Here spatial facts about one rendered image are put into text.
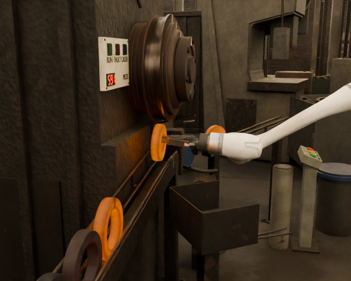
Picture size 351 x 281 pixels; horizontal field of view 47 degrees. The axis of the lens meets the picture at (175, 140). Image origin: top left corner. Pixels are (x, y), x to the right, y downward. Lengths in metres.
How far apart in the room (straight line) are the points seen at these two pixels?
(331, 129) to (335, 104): 2.21
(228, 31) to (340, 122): 1.55
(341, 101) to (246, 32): 2.89
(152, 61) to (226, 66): 2.94
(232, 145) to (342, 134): 2.42
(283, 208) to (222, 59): 2.38
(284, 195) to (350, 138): 1.57
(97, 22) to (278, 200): 1.58
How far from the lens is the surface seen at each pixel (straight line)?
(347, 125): 3.91
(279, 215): 2.55
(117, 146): 1.43
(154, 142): 1.59
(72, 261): 1.01
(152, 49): 1.62
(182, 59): 1.67
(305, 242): 2.68
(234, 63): 4.48
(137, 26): 1.77
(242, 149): 1.56
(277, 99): 4.38
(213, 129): 2.27
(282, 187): 2.48
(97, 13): 1.42
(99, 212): 1.17
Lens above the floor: 1.19
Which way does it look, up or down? 12 degrees down
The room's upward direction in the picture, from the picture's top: straight up
